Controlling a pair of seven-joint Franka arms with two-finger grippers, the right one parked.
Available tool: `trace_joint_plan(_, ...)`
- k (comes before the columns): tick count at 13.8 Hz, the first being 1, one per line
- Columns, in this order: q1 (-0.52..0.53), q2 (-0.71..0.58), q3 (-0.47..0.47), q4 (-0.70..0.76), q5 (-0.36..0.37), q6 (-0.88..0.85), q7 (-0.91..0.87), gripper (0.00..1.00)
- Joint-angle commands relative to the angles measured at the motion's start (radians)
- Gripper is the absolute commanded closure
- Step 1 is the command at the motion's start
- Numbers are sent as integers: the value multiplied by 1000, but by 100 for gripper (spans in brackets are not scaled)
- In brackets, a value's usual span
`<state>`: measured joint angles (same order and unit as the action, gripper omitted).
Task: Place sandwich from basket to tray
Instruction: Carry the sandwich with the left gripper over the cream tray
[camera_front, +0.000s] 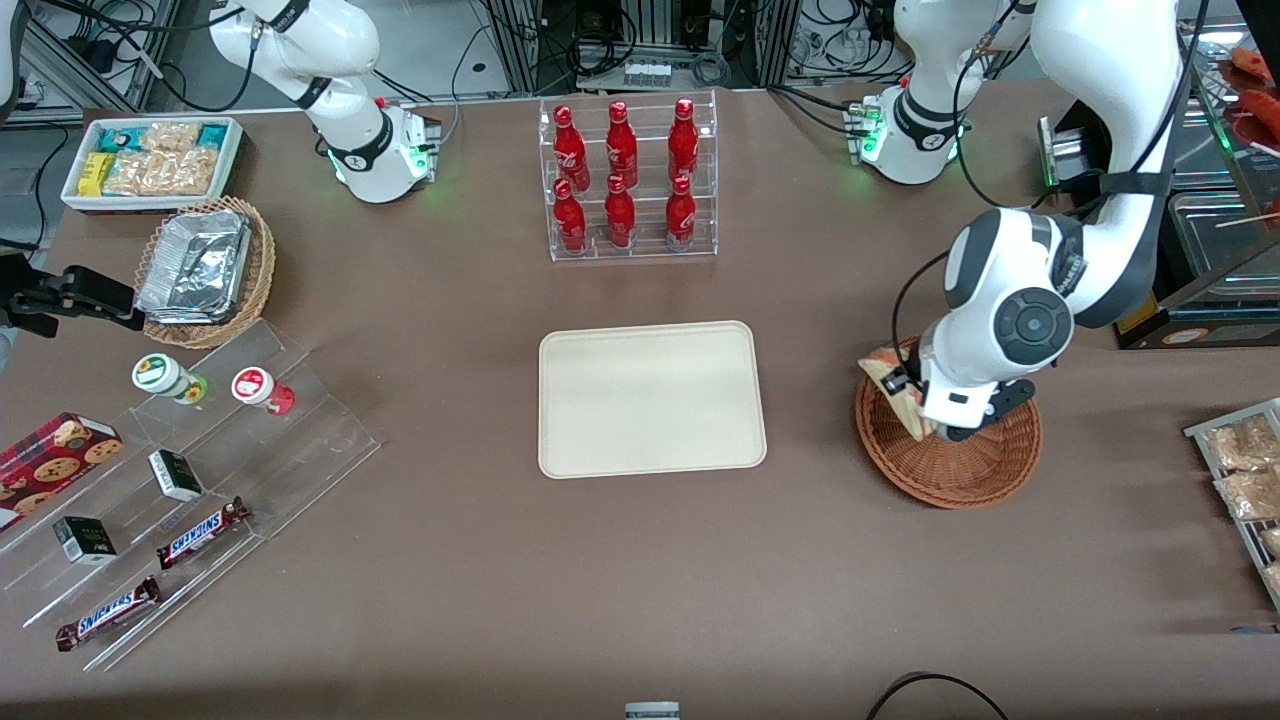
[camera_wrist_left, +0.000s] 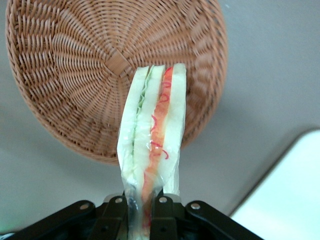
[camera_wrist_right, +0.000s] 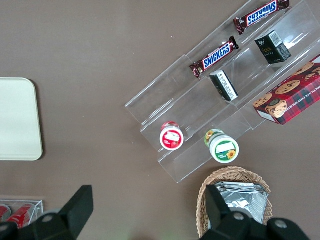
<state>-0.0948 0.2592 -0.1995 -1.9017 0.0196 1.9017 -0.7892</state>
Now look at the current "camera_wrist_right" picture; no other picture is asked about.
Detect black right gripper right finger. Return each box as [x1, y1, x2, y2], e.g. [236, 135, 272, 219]
[199, 184, 266, 240]

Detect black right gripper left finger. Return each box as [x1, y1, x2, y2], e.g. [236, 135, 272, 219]
[24, 184, 95, 240]

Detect light wicker basket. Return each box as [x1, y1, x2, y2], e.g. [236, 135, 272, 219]
[196, 166, 275, 240]

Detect beige plastic tray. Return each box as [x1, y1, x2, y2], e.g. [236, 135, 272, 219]
[0, 77, 44, 162]

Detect silver foil packets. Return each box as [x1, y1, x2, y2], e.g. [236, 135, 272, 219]
[213, 181, 269, 225]

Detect clear acrylic bottle rack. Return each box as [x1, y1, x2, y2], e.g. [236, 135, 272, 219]
[0, 199, 46, 230]

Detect green lid cup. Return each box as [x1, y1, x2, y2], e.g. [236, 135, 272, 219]
[204, 128, 240, 164]

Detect red lid cup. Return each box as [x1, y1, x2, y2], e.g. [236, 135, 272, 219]
[159, 120, 185, 152]

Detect clear acrylic step display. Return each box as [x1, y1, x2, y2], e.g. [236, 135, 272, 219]
[124, 0, 320, 185]

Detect small black box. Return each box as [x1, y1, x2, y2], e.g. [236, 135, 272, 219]
[254, 29, 293, 65]
[209, 69, 239, 102]

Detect red tartan cookie box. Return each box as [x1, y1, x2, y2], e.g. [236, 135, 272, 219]
[252, 55, 320, 126]

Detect snickers chocolate bar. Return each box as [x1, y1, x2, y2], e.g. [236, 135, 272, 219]
[189, 35, 240, 80]
[233, 0, 291, 36]

